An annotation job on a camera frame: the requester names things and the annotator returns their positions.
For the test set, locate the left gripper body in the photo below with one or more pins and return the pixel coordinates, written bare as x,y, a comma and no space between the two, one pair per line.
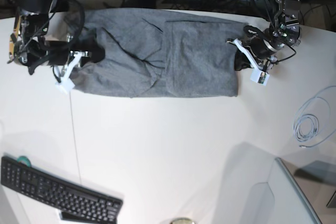
263,51

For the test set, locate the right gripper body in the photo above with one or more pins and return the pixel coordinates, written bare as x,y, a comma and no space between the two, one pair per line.
50,58

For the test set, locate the grey t-shirt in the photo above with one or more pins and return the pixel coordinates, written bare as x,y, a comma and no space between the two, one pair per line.
159,53

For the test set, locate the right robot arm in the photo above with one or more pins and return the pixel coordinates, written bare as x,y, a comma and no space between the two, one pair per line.
29,47

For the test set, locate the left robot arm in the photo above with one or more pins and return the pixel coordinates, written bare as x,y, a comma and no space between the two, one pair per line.
284,27

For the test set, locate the green tape roll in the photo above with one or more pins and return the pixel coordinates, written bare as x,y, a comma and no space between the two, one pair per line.
24,160

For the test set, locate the black keyboard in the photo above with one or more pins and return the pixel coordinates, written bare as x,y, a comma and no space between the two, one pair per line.
82,203

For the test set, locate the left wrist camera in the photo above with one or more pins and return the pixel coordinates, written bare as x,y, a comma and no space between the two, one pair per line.
259,76

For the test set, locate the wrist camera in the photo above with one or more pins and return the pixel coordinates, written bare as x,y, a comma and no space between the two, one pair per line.
259,76
65,87

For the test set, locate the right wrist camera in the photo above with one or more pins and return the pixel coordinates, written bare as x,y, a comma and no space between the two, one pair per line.
65,87

